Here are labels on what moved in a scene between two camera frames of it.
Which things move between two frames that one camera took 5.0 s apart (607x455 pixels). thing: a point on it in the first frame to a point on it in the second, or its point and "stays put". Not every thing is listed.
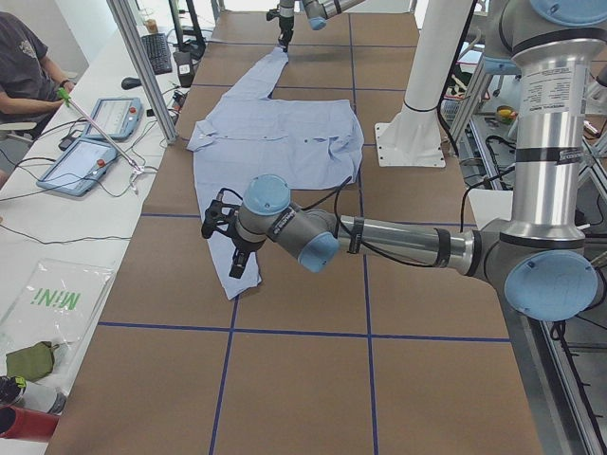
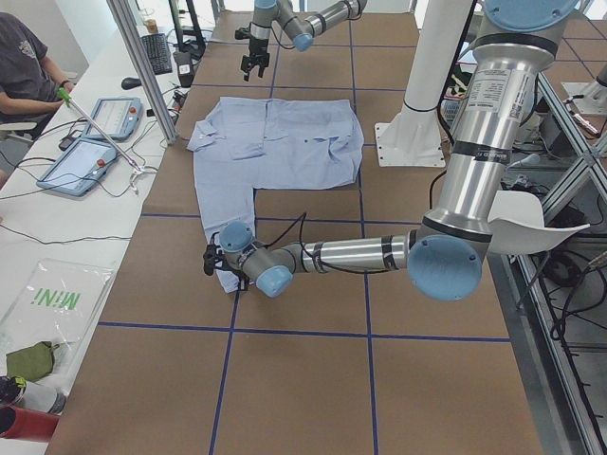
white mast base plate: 412,139 stays put
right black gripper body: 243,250 to 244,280
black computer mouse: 130,82 stays put
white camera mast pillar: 440,33 stays put
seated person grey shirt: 28,83 stays put
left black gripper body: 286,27 to 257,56
